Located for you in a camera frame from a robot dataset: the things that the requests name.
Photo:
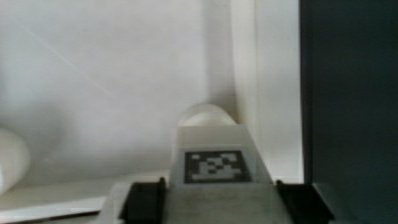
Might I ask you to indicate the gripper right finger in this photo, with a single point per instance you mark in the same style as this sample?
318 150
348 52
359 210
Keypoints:
304 203

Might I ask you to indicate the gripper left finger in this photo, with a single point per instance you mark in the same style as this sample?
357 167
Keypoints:
142 207

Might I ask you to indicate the white table leg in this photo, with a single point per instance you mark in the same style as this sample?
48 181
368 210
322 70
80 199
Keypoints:
220 192

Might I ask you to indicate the white square tabletop tray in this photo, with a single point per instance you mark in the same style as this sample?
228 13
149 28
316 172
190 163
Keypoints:
110 63

